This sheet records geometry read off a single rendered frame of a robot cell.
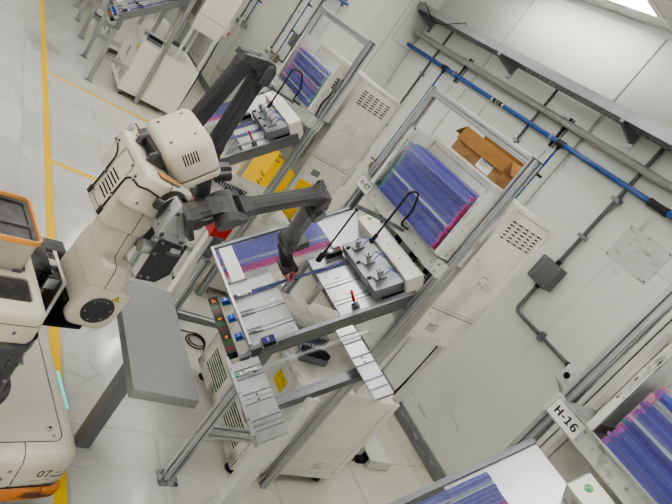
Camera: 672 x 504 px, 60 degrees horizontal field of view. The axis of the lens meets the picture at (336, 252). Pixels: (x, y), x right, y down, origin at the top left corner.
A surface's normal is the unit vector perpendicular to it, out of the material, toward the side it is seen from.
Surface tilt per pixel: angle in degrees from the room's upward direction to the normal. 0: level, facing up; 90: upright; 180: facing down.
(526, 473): 44
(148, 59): 90
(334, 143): 90
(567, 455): 90
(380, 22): 90
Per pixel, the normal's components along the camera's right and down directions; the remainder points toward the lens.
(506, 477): -0.09, -0.76
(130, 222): 0.49, 0.62
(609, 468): -0.72, -0.31
